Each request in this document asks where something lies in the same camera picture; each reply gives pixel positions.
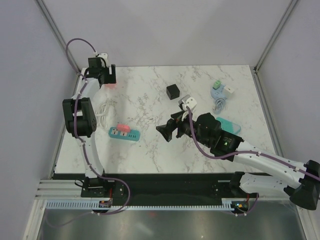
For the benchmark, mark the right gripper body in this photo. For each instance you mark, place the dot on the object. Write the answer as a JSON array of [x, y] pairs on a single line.
[[183, 127]]

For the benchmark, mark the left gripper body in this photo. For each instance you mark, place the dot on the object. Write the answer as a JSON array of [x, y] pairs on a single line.
[[108, 78]]

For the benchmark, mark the pink cube socket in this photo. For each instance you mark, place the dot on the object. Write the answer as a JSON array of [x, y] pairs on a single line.
[[110, 86]]

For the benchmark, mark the teal square adapter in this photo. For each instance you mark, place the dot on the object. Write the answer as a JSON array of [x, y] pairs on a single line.
[[133, 135]]

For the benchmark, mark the pink plug adapter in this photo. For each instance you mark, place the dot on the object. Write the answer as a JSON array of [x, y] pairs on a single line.
[[123, 128]]

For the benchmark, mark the blue round power strip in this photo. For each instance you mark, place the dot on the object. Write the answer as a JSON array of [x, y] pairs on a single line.
[[218, 93]]

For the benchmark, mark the green plug adapter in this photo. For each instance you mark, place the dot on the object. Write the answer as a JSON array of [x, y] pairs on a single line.
[[216, 85]]

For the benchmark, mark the white cube adapter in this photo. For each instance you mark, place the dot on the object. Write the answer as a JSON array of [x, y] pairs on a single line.
[[228, 92]]

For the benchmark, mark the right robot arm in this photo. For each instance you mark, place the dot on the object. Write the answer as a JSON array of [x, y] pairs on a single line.
[[284, 177]]

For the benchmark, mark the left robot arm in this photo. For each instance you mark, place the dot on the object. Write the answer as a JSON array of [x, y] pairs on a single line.
[[81, 123]]

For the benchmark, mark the black cube socket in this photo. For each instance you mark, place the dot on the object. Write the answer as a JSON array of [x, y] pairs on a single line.
[[172, 91]]

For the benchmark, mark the teal triangular power strip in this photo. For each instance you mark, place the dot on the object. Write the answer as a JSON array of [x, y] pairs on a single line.
[[229, 126]]

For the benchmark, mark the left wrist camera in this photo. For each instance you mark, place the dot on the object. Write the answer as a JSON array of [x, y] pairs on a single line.
[[103, 56]]

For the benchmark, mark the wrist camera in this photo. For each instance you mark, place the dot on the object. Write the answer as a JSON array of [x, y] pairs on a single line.
[[187, 102], [103, 56]]

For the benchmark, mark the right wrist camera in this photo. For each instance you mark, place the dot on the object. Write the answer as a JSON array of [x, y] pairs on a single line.
[[187, 102]]

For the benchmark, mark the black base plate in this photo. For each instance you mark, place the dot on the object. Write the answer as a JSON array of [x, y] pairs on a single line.
[[175, 188]]

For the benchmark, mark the left aluminium frame post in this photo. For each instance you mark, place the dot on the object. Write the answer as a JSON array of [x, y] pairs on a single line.
[[56, 32]]

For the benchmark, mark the aluminium frame post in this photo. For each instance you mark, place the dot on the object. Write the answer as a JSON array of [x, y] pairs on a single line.
[[276, 33], [56, 32]]

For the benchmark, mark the right aluminium frame post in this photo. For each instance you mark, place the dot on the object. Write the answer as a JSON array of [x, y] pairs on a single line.
[[276, 33]]

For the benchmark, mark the white cable duct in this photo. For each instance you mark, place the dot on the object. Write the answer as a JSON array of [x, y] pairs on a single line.
[[99, 205]]

